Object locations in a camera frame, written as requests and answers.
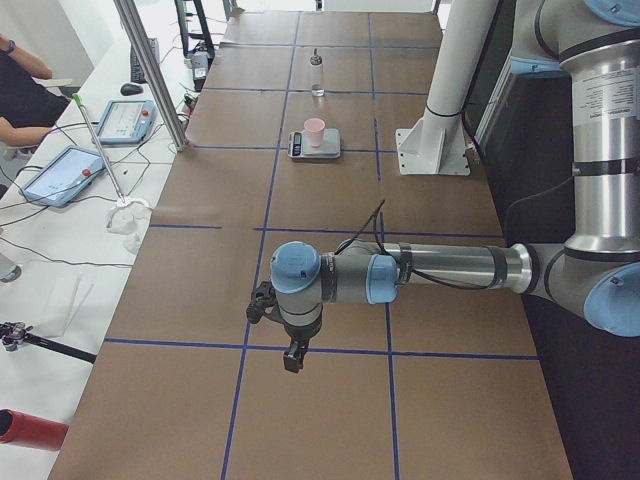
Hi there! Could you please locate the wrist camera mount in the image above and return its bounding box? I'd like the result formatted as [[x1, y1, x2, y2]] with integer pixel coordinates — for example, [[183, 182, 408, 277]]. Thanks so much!
[[246, 281, 283, 325]]

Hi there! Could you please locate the silver digital kitchen scale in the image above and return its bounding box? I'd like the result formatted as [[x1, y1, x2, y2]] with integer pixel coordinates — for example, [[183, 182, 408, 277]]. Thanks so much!
[[287, 128, 341, 161]]

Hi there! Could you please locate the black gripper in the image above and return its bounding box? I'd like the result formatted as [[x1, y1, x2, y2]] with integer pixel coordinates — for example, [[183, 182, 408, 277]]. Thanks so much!
[[283, 319, 322, 373]]

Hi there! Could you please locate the red cylinder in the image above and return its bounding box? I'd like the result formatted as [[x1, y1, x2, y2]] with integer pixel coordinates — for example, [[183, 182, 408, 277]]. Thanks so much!
[[1, 409, 69, 451]]

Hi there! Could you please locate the crumpled white paper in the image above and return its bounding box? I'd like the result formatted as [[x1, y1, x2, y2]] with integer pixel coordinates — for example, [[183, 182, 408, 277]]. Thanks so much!
[[106, 197, 152, 254]]

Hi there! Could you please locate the aluminium frame post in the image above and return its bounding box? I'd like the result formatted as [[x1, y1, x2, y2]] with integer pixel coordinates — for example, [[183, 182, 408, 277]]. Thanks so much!
[[114, 0, 189, 152]]

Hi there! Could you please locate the white pillar with base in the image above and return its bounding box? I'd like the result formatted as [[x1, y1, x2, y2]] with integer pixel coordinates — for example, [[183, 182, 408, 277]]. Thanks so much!
[[396, 1, 474, 176]]

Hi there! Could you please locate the long metal rod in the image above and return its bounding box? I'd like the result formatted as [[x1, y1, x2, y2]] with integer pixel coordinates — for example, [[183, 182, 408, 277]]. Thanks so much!
[[71, 93, 126, 208]]

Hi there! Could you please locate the person in black shirt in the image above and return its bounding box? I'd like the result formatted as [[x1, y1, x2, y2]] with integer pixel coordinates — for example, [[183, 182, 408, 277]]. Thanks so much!
[[1, 35, 70, 149]]

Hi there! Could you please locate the black tripod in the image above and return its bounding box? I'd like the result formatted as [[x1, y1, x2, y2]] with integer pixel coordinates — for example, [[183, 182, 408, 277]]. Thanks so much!
[[1, 322, 97, 364]]

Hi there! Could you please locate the far teach pendant tablet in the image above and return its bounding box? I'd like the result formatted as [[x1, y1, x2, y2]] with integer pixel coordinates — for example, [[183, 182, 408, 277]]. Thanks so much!
[[96, 100, 157, 146]]

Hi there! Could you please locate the pink plastic cup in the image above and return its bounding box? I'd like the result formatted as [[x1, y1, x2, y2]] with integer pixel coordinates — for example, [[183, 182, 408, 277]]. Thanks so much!
[[304, 117, 325, 148]]

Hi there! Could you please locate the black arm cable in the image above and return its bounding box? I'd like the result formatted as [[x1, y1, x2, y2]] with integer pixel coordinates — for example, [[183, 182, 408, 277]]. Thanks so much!
[[334, 197, 576, 291]]

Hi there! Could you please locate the black keyboard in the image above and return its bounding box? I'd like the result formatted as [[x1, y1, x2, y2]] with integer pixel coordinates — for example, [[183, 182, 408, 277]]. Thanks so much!
[[128, 36, 161, 85]]

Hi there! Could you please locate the clear glass sauce bottle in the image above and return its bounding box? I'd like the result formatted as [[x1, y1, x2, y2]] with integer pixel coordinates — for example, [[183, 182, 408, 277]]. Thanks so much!
[[309, 48, 325, 97]]

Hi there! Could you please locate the black computer mouse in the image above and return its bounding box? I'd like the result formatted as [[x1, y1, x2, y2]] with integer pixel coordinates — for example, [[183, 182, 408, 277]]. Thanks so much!
[[120, 83, 144, 96]]

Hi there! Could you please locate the teach pendant tablet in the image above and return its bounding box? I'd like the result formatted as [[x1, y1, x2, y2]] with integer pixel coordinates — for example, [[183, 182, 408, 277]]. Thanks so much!
[[96, 100, 157, 146], [20, 146, 104, 207]]

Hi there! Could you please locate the near teach pendant tablet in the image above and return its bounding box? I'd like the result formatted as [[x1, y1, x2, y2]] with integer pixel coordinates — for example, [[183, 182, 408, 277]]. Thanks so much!
[[20, 146, 104, 207]]

